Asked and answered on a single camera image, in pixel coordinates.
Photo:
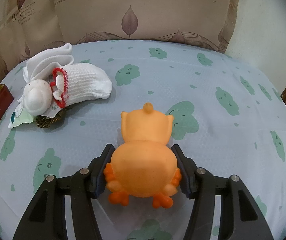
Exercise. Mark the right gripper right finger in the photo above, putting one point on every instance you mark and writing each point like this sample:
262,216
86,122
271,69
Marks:
240,217

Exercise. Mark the cloud pattern tablecloth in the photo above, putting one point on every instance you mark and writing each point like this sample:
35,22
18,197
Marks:
228,118

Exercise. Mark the leaf pattern beige curtain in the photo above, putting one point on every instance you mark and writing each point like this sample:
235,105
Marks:
30,26

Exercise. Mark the orange rubber animal toy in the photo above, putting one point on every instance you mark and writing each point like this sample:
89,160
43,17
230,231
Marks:
143,166

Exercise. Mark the white sock red trim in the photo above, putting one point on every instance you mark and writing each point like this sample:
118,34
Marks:
79,82

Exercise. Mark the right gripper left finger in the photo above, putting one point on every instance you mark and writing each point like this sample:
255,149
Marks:
44,217

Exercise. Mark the white sock ball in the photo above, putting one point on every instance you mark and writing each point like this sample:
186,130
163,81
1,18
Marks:
37,97

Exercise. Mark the wet wipes pack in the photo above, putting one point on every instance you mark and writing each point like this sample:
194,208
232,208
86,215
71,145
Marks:
21,116

